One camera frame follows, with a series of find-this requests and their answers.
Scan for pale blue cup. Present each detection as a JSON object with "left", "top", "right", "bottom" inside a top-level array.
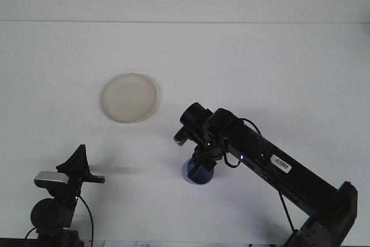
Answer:
[{"left": 180, "top": 156, "right": 215, "bottom": 186}]

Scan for pale round plate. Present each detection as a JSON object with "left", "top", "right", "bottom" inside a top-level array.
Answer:
[{"left": 100, "top": 72, "right": 158, "bottom": 124}]

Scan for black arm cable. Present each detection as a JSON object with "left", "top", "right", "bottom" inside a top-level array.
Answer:
[
  {"left": 77, "top": 194, "right": 96, "bottom": 244},
  {"left": 222, "top": 117, "right": 299, "bottom": 235}
]

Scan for short curved black cable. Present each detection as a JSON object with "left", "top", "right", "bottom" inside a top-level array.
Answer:
[{"left": 24, "top": 227, "right": 39, "bottom": 241}]

